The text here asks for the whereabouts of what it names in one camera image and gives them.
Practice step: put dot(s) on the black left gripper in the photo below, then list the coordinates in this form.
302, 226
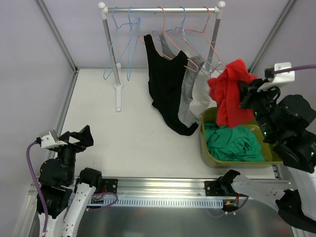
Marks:
70, 143

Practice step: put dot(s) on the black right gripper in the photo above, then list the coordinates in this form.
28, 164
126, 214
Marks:
250, 96

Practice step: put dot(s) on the red tank top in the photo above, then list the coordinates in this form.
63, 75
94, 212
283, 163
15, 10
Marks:
225, 92

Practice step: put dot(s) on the green tank top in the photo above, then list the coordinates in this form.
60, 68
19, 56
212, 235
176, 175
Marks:
237, 144

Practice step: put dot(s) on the light blue hanger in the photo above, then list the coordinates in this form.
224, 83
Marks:
118, 43

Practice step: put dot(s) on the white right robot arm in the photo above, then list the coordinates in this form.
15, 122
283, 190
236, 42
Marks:
283, 124

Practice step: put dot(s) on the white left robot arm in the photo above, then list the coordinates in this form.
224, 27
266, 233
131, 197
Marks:
62, 199

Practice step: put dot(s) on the white tank top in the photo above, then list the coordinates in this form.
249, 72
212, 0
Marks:
200, 96

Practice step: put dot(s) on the grey tank top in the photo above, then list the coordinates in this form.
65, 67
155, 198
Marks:
185, 115

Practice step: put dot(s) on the black tank top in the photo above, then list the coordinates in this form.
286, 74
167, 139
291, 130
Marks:
165, 82

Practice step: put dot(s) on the olive green plastic basket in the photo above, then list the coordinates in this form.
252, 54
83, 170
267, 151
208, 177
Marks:
271, 158

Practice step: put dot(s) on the silver clothes rack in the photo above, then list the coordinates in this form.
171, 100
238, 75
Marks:
121, 17

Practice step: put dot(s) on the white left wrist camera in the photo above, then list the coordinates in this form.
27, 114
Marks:
49, 140

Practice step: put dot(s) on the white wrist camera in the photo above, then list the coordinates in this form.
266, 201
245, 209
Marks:
278, 79
49, 140

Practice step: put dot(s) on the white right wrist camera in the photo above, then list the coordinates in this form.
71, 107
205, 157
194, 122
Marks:
278, 79

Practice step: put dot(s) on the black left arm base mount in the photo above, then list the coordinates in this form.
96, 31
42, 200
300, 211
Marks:
108, 185

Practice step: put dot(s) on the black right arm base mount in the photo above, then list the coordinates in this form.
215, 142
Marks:
214, 189

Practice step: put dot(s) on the aluminium corner frame post right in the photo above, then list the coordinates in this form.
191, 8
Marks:
272, 34

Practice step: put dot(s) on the aluminium corner frame post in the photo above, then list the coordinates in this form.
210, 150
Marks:
55, 32
272, 34

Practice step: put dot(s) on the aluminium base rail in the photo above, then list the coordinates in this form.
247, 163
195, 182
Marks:
161, 187

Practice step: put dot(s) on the white slotted cable duct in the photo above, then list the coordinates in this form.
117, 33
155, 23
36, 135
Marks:
215, 203

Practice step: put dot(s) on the aluminium corner frame post left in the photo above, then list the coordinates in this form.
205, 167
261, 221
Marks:
55, 32

